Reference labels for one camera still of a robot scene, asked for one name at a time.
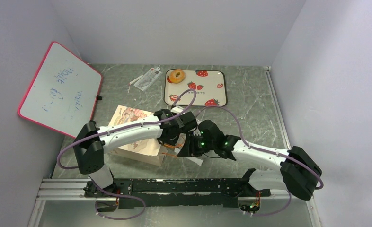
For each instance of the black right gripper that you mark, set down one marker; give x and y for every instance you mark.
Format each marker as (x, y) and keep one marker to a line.
(189, 147)

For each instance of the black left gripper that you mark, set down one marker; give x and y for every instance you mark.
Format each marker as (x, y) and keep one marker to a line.
(171, 143)

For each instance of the metal kitchen tongs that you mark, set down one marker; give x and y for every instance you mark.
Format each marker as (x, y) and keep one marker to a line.
(193, 159)

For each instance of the beige paper bag orange handles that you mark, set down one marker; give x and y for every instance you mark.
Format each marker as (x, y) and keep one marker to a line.
(137, 143)

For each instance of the fake orange donut bread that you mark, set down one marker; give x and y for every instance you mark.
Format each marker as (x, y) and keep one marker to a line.
(176, 76)

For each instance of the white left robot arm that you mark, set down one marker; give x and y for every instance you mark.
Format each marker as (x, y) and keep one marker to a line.
(93, 142)

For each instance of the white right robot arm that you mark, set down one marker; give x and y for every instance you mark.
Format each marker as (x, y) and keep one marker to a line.
(291, 170)

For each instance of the strawberry print tray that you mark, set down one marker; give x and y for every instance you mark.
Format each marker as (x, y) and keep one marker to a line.
(209, 87)

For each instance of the small plastic packet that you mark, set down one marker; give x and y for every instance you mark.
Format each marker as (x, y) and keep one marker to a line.
(148, 79)

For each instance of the white marker pen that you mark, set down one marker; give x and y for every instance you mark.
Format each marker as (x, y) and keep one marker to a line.
(135, 80)

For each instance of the pink framed whiteboard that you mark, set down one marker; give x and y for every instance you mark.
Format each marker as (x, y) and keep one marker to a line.
(62, 95)

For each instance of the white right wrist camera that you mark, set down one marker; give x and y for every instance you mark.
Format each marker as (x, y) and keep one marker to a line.
(178, 111)

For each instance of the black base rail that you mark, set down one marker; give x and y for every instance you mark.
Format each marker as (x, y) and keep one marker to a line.
(183, 192)

